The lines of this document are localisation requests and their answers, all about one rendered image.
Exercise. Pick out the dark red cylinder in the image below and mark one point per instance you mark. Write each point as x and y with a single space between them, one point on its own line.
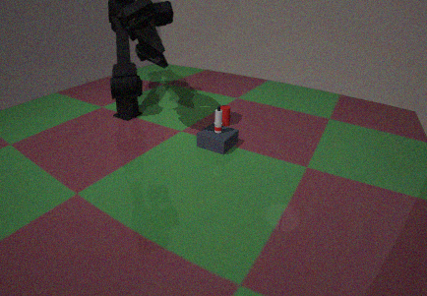
225 115

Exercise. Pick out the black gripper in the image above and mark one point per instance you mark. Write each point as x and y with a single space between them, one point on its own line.
139 20

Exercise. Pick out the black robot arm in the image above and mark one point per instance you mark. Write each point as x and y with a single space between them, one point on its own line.
125 85

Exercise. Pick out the white marker with red band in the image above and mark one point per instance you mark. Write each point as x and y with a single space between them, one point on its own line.
218 120

